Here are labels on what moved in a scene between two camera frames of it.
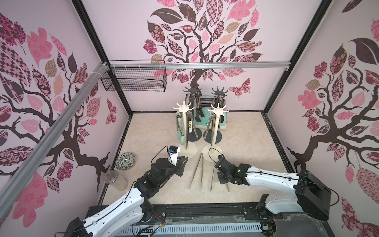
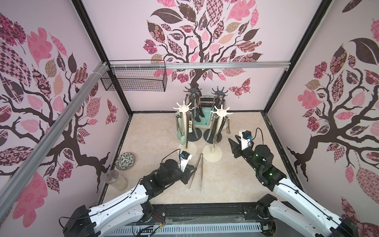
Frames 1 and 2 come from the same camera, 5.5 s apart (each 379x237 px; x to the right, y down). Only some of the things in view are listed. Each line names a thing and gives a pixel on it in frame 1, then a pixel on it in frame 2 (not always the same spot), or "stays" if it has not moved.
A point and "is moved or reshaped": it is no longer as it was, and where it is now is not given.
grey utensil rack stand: (194, 134) stays
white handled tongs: (190, 126) stays
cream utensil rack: (185, 151) stays
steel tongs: (187, 117) stays
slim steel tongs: (201, 156) stays
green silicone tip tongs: (180, 132) stays
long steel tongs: (212, 118) is moved or reshaped
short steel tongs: (211, 180) → (228, 125)
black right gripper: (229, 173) → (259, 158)
